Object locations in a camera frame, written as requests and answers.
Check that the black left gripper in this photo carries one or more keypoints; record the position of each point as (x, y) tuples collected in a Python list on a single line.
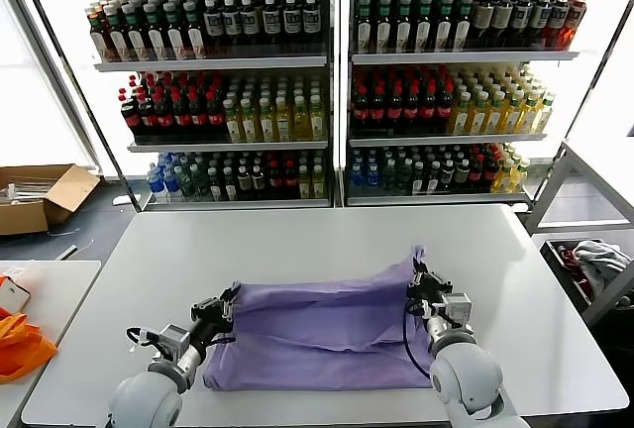
[(213, 329)]

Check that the yellow juice bottle green label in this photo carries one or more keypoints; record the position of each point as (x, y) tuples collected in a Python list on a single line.
[(477, 118), (249, 126), (502, 179), (519, 178), (305, 185), (300, 123), (283, 126), (318, 185), (317, 123), (528, 118), (233, 126), (266, 126), (511, 118), (544, 118), (460, 118), (494, 118)]

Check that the dark bottle beige label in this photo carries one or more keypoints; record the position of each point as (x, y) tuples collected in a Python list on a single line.
[(483, 19), (501, 19)]

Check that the grey metal shelf rack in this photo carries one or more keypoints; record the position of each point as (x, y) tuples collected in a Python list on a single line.
[(460, 57), (213, 64)]

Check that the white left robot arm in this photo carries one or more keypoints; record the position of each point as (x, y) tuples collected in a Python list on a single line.
[(143, 398)]

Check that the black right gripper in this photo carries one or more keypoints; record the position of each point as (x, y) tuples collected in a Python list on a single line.
[(423, 301)]

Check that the short grey floor strip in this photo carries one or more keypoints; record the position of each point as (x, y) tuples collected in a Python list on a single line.
[(68, 252)]

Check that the thin metal pole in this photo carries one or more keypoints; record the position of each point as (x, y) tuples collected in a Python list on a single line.
[(75, 81)]

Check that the dark bottle blue label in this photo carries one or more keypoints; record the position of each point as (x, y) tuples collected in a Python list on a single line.
[(213, 24), (311, 19), (560, 17), (250, 23), (541, 17), (521, 17), (271, 22), (232, 24), (292, 21)]

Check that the purple printed T-shirt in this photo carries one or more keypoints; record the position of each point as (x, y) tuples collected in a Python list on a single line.
[(307, 339)]

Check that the white orange carton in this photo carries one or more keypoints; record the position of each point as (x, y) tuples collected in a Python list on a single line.
[(12, 294)]

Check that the small white floor object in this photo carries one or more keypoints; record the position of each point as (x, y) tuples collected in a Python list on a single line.
[(120, 200)]

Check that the red drink bottle blue label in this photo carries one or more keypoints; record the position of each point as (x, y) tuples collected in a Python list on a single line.
[(577, 19)]

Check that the dark red garment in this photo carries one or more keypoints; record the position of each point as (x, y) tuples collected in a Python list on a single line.
[(569, 255)]

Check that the blue plastic water bottle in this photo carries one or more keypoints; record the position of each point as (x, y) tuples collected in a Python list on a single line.
[(373, 180), (357, 180), (156, 185), (171, 185)]

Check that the black storage bin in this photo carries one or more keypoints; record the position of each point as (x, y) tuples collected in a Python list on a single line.
[(555, 259)]

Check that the dark bottle grey label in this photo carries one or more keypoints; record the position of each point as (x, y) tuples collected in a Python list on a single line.
[(447, 175), (258, 182), (244, 182), (462, 174)]

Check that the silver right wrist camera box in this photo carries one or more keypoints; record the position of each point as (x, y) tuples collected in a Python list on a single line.
[(455, 306)]

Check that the red cap cola bottle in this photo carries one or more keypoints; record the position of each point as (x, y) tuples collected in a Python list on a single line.
[(165, 118), (275, 182), (147, 118), (214, 118), (198, 118), (445, 111), (377, 111), (131, 118), (360, 111), (477, 175), (490, 174), (394, 111), (182, 118), (411, 111), (428, 111), (290, 182)]

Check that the green plastic drink bottle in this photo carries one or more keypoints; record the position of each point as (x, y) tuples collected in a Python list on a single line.
[(389, 180), (186, 185), (200, 185), (404, 178)]

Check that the open brown cardboard box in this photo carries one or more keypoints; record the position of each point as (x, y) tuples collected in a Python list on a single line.
[(69, 190)]

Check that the dark slanted window post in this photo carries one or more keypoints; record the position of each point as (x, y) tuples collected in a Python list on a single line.
[(593, 81)]

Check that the dark bottle green white label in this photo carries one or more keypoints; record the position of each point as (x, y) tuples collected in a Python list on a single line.
[(424, 32), (136, 41), (118, 41), (444, 32), (157, 41), (384, 32), (196, 41), (177, 41), (463, 32), (403, 32), (363, 32)]

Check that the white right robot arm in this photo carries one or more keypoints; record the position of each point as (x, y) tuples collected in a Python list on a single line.
[(468, 373)]

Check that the thick grey window post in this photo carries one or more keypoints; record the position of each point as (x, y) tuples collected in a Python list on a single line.
[(74, 123)]

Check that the clear plastic bag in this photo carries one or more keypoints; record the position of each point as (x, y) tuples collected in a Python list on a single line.
[(16, 273)]

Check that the grey metal frame table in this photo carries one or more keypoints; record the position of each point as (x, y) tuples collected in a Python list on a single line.
[(545, 190)]

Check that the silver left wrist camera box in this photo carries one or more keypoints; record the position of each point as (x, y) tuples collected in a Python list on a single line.
[(172, 341)]

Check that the white side table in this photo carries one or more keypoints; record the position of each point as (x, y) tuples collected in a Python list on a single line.
[(64, 289)]

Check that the grey white garment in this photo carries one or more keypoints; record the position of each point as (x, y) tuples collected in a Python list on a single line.
[(599, 254)]

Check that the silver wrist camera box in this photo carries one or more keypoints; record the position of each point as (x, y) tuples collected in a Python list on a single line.
[(455, 306), (172, 341)]

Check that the orange fabric bag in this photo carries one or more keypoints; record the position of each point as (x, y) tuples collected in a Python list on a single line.
[(25, 349)]

